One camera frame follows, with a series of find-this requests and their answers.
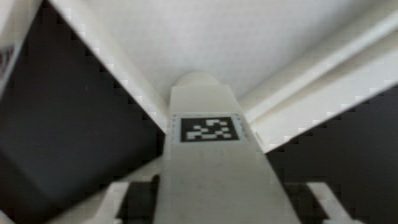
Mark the white desk top panel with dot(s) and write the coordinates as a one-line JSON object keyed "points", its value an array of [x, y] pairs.
{"points": [[300, 52]]}

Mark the white desk leg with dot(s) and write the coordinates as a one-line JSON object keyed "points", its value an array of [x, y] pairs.
{"points": [[18, 11], [218, 187]]}

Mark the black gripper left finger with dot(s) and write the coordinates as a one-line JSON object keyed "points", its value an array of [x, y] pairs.
{"points": [[126, 206]]}

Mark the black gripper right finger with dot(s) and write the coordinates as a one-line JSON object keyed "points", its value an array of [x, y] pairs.
{"points": [[316, 205]]}

